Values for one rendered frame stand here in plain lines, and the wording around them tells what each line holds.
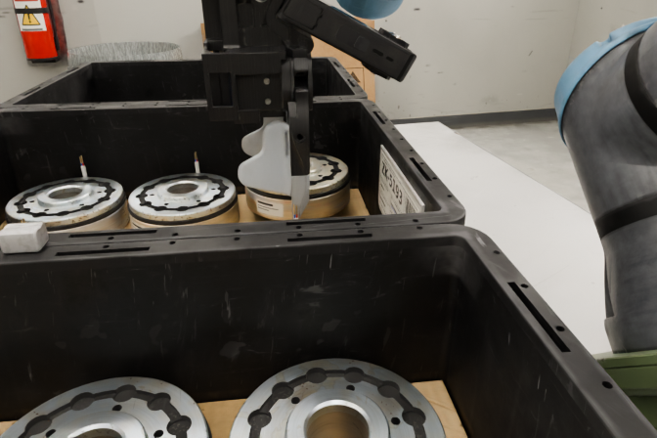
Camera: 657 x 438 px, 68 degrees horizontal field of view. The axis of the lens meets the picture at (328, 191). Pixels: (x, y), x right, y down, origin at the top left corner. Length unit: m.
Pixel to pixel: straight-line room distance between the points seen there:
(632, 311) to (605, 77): 0.17
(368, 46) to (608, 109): 0.18
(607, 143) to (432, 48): 3.19
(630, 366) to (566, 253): 0.43
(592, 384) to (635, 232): 0.23
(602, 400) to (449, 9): 3.46
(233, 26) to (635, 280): 0.34
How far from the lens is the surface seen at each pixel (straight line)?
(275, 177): 0.41
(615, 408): 0.20
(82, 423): 0.28
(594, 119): 0.43
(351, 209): 0.52
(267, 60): 0.38
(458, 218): 0.29
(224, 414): 0.31
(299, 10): 0.38
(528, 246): 0.76
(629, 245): 0.41
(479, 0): 3.70
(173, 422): 0.27
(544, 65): 4.08
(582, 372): 0.20
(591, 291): 0.69
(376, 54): 0.40
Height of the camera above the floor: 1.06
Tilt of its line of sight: 24 degrees down
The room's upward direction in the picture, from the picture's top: straight up
